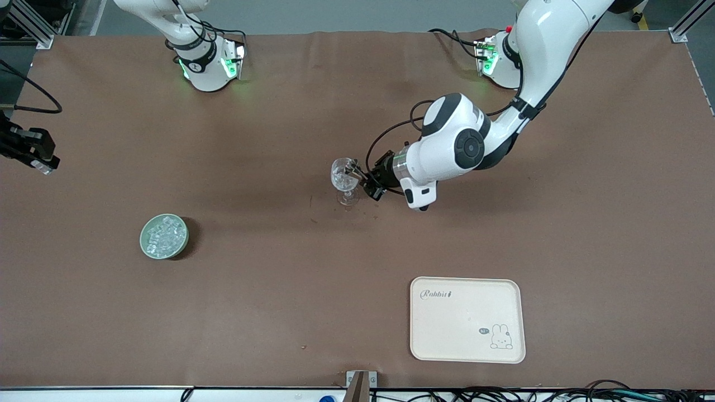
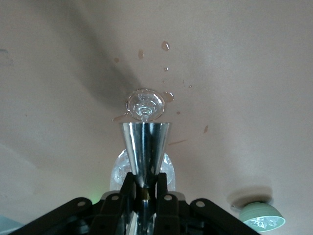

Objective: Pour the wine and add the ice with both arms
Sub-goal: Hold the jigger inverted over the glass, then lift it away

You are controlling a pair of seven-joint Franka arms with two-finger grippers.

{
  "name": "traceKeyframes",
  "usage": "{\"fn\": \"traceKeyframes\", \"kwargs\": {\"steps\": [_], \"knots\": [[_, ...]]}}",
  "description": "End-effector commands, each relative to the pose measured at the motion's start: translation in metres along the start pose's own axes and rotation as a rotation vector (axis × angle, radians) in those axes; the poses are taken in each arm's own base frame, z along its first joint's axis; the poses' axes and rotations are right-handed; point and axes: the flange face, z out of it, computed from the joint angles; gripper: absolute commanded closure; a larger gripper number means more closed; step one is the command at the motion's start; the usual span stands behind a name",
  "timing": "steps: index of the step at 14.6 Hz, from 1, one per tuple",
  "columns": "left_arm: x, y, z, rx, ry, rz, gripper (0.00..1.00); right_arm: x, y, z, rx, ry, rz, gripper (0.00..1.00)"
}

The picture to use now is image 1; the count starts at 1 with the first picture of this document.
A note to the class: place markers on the single clear ice cube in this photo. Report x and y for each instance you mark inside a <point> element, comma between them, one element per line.
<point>47,167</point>

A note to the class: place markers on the black caster wheel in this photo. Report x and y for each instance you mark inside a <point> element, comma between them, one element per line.
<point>636,17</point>

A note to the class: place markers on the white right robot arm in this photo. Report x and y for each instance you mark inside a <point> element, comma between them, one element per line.
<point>204,72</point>

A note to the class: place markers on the clear ice cubes pile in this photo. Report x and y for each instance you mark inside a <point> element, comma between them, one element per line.
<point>165,237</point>

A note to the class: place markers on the brown table cloth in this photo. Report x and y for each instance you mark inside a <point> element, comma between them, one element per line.
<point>279,307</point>

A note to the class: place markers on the clear wine glass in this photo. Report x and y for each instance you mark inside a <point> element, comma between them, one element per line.
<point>338,177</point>

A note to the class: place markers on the aluminium frame profile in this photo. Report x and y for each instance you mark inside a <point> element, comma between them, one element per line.
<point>33,25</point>
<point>690,22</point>

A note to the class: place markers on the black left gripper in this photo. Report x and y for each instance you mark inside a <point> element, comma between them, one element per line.
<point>383,170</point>

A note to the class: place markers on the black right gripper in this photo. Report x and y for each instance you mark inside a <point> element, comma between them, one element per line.
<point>17,143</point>

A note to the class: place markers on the green lit base connector panel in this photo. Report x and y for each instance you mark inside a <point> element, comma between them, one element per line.
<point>485,56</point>

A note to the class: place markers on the green round bowl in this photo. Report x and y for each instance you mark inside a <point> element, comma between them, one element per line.
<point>144,245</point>

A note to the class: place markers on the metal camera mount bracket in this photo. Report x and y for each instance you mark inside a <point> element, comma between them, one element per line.
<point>361,385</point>

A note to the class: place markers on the cream rabbit print tray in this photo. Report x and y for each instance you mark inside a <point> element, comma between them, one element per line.
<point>447,329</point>

